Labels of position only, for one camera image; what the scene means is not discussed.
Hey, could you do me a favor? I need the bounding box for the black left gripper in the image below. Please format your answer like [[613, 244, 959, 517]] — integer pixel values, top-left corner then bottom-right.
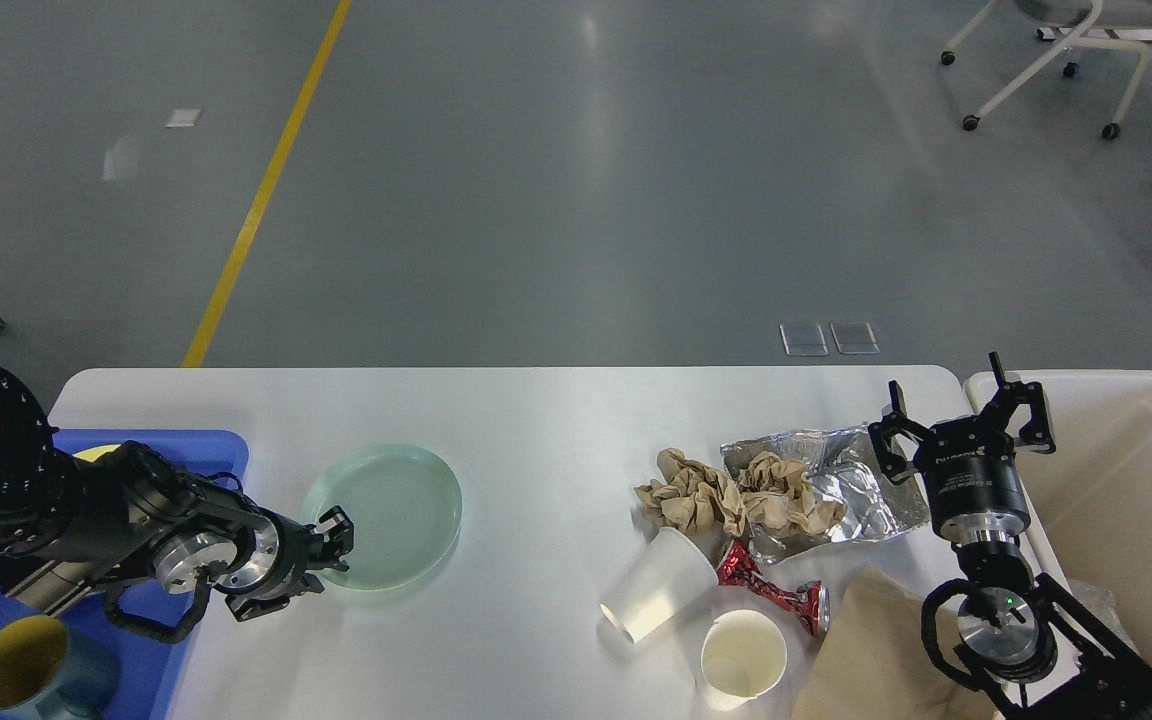
[[217, 505, 355, 623]]

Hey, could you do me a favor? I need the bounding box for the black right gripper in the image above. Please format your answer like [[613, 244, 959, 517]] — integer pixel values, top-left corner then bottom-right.
[[867, 351, 1058, 546]]

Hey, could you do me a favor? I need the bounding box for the light green plate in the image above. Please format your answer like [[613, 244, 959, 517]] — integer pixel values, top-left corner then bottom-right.
[[301, 445, 463, 593]]

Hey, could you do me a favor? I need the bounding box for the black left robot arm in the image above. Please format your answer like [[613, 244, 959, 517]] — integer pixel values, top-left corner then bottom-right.
[[0, 366, 355, 644]]

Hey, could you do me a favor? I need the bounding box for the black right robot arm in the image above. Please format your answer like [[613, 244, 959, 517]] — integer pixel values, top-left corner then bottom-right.
[[867, 354, 1152, 719]]

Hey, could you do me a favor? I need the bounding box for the silver foil bag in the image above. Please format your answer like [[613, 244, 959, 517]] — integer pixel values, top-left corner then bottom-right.
[[721, 425, 931, 564]]

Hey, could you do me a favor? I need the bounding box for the floor outlet cover right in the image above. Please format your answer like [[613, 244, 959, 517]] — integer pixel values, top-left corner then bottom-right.
[[829, 323, 881, 356]]

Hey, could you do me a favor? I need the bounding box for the floor outlet cover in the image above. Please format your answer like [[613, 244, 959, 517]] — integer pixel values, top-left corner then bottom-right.
[[829, 323, 881, 356], [780, 323, 829, 357]]

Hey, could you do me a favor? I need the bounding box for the blue plastic tray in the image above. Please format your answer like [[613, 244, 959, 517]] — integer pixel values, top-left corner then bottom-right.
[[0, 429, 250, 719]]

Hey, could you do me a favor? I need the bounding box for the white plastic bin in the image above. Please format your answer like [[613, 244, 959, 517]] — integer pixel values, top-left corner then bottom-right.
[[1018, 369, 1152, 665]]

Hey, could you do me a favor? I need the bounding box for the crumpled brown paper right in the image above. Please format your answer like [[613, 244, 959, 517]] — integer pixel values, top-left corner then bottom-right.
[[736, 450, 846, 539]]

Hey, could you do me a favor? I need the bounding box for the crumpled brown paper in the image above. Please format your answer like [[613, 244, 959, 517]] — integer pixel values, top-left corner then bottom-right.
[[736, 450, 846, 539], [634, 448, 748, 538]]

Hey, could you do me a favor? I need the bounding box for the floor outlet cover left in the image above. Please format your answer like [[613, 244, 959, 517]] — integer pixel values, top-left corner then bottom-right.
[[780, 323, 829, 357]]

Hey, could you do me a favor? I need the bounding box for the red foil wrapper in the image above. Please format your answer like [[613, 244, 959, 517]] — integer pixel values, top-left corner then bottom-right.
[[717, 539, 831, 639]]

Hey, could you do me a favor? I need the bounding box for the yellow plate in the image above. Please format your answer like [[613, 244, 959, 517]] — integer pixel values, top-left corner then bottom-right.
[[71, 445, 120, 462]]

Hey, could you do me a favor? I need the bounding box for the brown paper bag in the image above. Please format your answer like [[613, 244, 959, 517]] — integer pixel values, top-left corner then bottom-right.
[[791, 566, 996, 719]]

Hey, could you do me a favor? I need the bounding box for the crumpled brown paper left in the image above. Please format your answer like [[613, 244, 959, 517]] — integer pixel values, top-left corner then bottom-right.
[[634, 448, 748, 538]]

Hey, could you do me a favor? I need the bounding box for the upright white paper cup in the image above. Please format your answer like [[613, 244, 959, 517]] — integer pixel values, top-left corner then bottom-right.
[[698, 609, 788, 711]]

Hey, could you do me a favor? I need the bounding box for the tipped white paper cup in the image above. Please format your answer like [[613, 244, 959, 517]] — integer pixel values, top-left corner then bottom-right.
[[599, 526, 718, 644]]

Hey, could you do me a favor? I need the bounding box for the white office chair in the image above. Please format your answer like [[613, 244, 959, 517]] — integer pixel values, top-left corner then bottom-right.
[[960, 1, 1152, 141]]

